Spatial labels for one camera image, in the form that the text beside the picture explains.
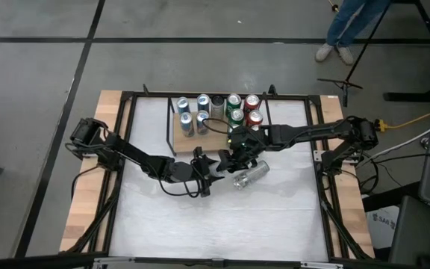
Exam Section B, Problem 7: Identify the black tripod stand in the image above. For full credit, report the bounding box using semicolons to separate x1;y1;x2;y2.
317;0;392;108

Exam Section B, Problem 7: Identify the white floor cable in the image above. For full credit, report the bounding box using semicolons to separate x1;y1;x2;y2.
364;115;430;161

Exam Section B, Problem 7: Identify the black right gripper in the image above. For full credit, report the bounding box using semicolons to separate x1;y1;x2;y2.
217;126;272;173

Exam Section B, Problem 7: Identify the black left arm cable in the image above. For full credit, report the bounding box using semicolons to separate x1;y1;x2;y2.
155;164;211;199

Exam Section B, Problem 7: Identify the silver camera mount bar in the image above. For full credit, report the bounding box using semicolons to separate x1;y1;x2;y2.
93;256;345;269

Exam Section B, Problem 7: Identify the yellow extension cable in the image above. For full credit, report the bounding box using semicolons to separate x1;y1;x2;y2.
374;104;430;132

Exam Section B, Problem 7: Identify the white Celsius can yellow band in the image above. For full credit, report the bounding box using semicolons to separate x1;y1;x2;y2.
231;160;271;191

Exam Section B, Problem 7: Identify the dark grey equipment box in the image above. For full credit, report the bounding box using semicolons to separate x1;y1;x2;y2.
388;195;430;267

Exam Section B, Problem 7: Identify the blue silver Red Bull can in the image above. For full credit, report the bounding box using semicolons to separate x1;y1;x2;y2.
176;96;190;115
195;110;211;135
196;93;211;113
179;111;196;138

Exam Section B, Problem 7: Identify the person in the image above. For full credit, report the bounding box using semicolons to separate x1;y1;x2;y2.
314;0;391;67

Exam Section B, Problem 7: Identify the black base cable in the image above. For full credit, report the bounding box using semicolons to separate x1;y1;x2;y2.
71;164;102;201

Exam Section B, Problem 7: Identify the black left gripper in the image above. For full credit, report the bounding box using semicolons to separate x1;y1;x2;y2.
192;147;225;197

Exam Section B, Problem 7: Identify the white printed box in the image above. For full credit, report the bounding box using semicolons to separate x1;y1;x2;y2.
366;204;401;250

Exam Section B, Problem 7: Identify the light wooden table plank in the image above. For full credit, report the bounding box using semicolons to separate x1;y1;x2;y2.
314;95;376;259
58;89;126;253

